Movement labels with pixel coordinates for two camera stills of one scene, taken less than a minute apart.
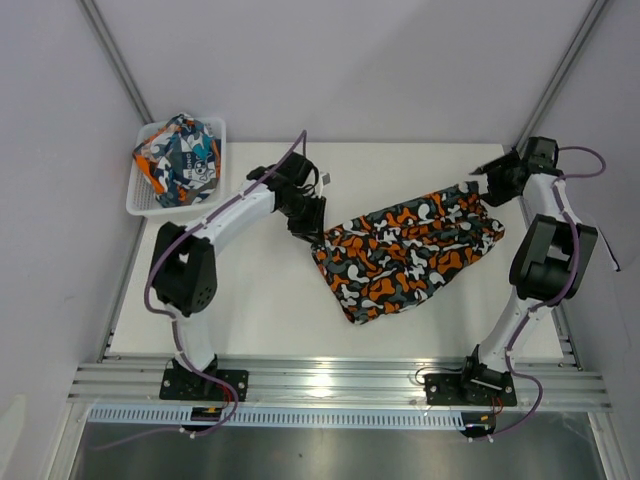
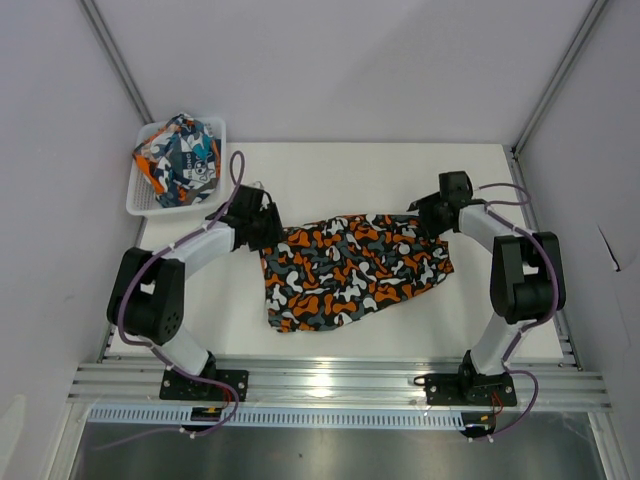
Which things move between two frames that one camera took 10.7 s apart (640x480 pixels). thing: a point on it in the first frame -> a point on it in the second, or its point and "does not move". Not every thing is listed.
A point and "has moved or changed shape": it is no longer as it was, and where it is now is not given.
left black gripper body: (310, 220) -> (272, 226)
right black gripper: (495, 173) -> (427, 212)
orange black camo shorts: (398, 255) has moved or changed shape
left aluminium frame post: (97, 25) does not move
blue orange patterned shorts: (180, 162) does not move
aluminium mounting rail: (527, 388) does not move
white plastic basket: (140, 201) does not move
